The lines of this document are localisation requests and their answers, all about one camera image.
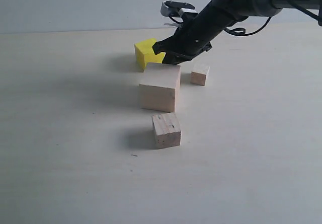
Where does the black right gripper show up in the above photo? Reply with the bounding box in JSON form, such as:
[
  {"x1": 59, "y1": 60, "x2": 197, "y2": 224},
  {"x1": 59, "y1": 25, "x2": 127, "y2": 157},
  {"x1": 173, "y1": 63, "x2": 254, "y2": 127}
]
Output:
[{"x1": 152, "y1": 4, "x2": 235, "y2": 65}]

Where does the small light wooden cube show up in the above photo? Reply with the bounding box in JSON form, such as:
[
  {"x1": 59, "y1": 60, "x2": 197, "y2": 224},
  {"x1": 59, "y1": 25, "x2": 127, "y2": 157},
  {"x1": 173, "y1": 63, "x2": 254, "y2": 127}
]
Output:
[{"x1": 190, "y1": 64, "x2": 210, "y2": 86}]

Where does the medium dark wooden cube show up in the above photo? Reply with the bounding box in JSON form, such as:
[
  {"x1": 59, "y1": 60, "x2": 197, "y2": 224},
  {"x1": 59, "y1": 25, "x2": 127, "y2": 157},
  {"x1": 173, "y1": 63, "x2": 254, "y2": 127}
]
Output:
[{"x1": 151, "y1": 112, "x2": 182, "y2": 149}]

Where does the black camera cable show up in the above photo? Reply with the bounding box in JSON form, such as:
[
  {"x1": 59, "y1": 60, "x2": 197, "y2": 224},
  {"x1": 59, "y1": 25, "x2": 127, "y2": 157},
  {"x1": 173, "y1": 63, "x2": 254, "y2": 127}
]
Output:
[{"x1": 225, "y1": 0, "x2": 322, "y2": 36}]

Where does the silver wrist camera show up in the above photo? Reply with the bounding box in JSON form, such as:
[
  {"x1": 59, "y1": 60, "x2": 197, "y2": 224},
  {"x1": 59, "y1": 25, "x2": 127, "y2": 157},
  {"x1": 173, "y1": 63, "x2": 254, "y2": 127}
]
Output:
[{"x1": 160, "y1": 1, "x2": 198, "y2": 18}]

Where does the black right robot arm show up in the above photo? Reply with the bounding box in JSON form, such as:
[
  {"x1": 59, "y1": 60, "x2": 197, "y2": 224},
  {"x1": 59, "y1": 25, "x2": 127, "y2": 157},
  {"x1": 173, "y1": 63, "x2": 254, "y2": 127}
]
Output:
[{"x1": 152, "y1": 0, "x2": 321, "y2": 65}]

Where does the large light wooden cube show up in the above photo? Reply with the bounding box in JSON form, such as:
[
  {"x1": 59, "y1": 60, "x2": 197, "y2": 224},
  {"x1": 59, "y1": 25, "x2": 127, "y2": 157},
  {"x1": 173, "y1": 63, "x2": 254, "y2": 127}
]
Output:
[{"x1": 139, "y1": 62, "x2": 181, "y2": 112}]

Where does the yellow cube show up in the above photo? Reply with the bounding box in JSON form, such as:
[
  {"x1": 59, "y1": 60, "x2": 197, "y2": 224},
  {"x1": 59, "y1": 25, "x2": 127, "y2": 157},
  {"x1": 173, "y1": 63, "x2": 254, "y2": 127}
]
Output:
[{"x1": 134, "y1": 38, "x2": 165, "y2": 71}]

